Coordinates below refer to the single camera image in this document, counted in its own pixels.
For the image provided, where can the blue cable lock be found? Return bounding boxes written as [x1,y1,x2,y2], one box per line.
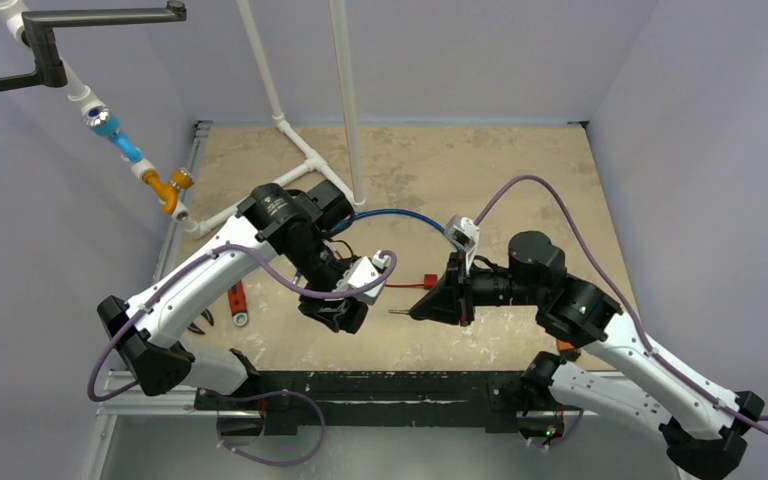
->
[336,208,445,235]

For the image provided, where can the red cable lock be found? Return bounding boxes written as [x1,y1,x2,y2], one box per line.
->
[385,274,439,290]

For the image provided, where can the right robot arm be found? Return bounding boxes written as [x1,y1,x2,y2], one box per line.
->
[408,231,764,479]

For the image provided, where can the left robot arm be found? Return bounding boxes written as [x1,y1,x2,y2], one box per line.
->
[97,180,393,409]

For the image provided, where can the black pliers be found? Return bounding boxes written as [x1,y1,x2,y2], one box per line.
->
[188,307,216,335]

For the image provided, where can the orange pipe valve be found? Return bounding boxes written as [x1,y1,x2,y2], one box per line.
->
[140,168,194,216]

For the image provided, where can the blue pipe valve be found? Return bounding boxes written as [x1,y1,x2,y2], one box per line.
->
[84,106,144,163]

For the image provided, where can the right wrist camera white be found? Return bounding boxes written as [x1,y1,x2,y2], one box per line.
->
[444,215,480,271]

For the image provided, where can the red handled wrench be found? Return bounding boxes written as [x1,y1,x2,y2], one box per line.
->
[227,281,249,328]

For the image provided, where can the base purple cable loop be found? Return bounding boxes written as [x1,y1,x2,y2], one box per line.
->
[216,390,330,466]

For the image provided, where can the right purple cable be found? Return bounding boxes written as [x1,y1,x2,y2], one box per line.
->
[473,174,768,452]

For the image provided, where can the aluminium rail frame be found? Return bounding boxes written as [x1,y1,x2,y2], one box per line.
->
[95,119,700,480]

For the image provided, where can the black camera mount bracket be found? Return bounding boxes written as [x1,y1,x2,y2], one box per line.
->
[0,1,188,93]

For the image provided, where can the white PVC pipe frame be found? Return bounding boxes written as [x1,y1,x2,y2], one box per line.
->
[0,0,369,241]

